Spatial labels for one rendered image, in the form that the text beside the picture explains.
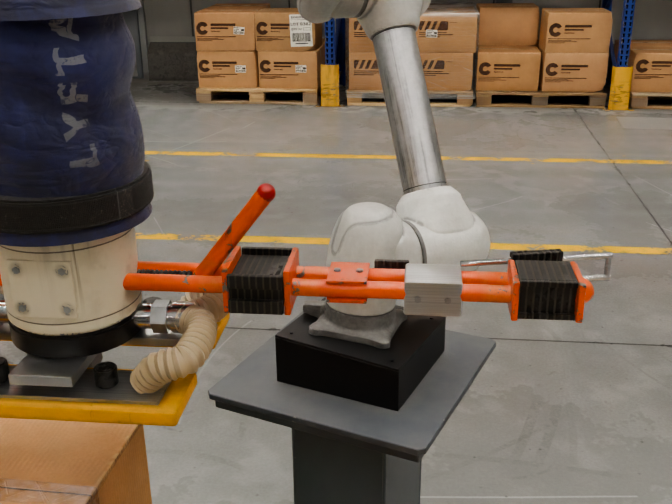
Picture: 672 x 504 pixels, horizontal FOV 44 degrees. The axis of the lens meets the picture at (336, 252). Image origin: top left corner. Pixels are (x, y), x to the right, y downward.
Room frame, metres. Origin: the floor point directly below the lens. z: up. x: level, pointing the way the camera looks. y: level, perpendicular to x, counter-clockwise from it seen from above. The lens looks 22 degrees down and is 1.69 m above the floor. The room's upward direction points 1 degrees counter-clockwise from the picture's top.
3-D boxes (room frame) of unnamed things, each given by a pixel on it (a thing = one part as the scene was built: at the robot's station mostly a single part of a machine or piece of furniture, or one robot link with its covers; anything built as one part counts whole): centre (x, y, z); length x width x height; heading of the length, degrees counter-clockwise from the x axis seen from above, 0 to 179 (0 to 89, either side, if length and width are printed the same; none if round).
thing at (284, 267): (0.97, 0.09, 1.27); 0.10 x 0.08 x 0.06; 174
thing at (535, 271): (0.93, -0.25, 1.27); 0.08 x 0.07 x 0.05; 84
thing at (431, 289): (0.95, -0.12, 1.26); 0.07 x 0.07 x 0.04; 84
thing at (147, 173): (1.00, 0.34, 1.38); 0.23 x 0.23 x 0.04
